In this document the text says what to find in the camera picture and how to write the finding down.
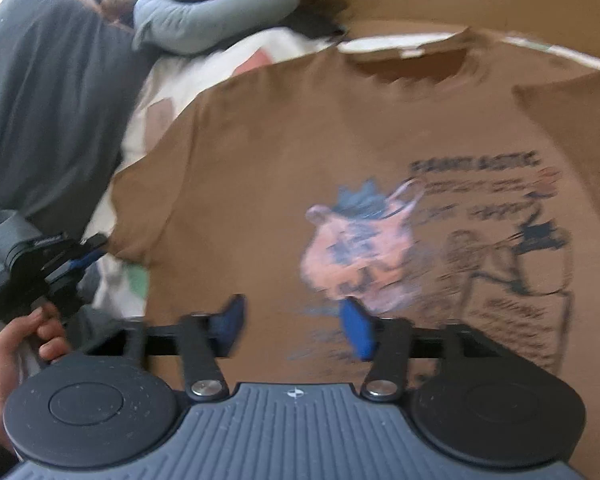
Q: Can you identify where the grey neck pillow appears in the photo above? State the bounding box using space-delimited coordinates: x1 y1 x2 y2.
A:
132 0 301 55

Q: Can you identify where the cream bear print bedsheet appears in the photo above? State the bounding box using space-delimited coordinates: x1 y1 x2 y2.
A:
78 24 600 321

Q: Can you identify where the dark grey pillow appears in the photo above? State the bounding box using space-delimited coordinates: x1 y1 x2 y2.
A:
0 0 159 236

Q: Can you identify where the black cloth under pillow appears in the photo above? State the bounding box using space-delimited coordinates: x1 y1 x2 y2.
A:
179 0 347 42

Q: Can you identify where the person left hand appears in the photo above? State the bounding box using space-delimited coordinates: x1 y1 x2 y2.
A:
0 302 71 451

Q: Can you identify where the grey-blue sweatshirt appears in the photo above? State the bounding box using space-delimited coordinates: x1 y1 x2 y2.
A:
0 201 106 361

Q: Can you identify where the brown t-shirt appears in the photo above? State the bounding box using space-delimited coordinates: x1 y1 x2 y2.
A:
110 30 600 479

